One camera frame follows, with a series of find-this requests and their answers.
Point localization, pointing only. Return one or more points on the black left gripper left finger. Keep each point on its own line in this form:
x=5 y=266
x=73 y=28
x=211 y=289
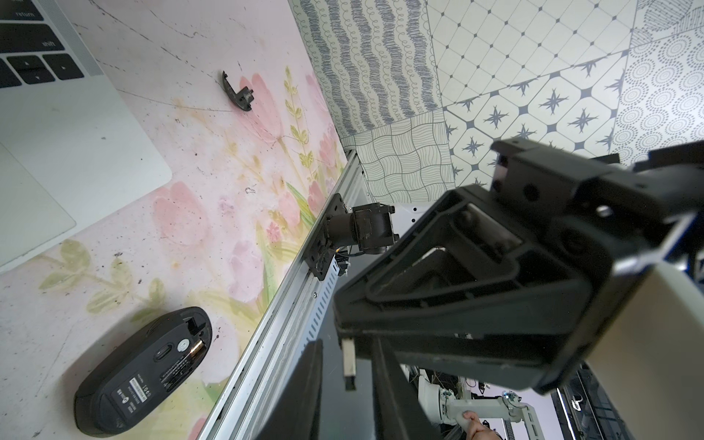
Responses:
x=296 y=414

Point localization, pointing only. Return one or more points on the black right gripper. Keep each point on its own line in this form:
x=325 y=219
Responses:
x=469 y=290

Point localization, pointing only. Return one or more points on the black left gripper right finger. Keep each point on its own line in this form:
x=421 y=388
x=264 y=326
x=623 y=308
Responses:
x=397 y=411

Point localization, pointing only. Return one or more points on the black wireless mouse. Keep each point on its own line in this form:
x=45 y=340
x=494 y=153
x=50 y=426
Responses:
x=141 y=373

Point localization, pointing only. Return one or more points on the black mouse battery cover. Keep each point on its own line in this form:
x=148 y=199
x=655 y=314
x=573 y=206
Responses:
x=242 y=98

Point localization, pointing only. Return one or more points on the silver laptop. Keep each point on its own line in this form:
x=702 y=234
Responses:
x=71 y=151

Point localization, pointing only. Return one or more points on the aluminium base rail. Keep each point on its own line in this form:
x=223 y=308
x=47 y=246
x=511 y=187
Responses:
x=268 y=361

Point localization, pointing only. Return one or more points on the white perforated cable duct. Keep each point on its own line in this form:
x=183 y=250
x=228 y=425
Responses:
x=321 y=294

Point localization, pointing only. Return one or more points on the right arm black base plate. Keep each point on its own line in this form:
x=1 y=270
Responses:
x=369 y=227

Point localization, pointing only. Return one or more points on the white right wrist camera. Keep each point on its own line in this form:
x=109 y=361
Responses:
x=650 y=360

